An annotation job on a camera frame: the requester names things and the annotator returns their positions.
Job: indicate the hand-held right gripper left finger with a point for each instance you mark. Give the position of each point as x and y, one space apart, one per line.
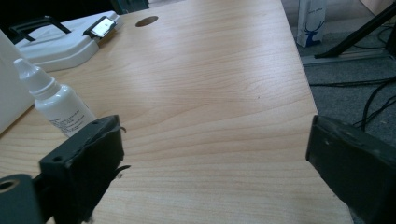
84 168

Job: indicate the white plastic case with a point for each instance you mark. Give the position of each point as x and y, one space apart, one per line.
59 43

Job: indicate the metal floor rail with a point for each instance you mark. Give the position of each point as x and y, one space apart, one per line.
345 57

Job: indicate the black metal stand leg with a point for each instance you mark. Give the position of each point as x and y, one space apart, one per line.
358 34

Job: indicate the white box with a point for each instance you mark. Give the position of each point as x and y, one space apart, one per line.
11 90

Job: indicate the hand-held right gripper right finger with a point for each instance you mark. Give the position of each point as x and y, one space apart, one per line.
355 165

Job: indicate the white dropper bottle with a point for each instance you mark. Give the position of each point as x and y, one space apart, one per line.
59 104

